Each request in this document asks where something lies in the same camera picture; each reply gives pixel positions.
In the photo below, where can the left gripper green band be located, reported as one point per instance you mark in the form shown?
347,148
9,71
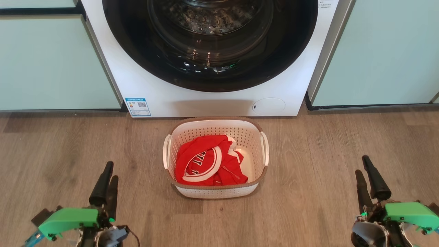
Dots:
68,219

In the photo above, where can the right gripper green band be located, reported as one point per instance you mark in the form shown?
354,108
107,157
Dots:
411,214

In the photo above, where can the washing machine door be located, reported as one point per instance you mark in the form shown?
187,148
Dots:
137,51

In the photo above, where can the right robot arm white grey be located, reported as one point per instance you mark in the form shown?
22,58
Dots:
368,235

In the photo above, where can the white front-load washing machine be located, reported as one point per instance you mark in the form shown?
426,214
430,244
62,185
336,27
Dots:
164,99

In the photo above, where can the blue energy label sticker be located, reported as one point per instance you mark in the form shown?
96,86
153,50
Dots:
138,107

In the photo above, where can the round white filter cover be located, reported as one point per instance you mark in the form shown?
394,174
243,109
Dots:
269,106

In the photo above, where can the white perforated laundry basket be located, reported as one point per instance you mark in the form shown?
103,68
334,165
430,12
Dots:
247,137

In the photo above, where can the pale green cabinet with grey side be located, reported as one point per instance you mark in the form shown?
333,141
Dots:
387,51

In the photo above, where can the pale green cabinet drawer front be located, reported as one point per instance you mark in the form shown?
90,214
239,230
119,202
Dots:
34,2

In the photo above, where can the left black wrist camera box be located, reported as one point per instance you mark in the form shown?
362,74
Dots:
43,216

